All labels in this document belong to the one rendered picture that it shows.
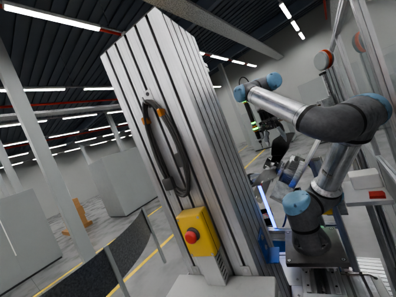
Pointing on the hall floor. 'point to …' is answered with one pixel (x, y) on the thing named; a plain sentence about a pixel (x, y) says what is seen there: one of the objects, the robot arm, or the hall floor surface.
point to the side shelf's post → (382, 244)
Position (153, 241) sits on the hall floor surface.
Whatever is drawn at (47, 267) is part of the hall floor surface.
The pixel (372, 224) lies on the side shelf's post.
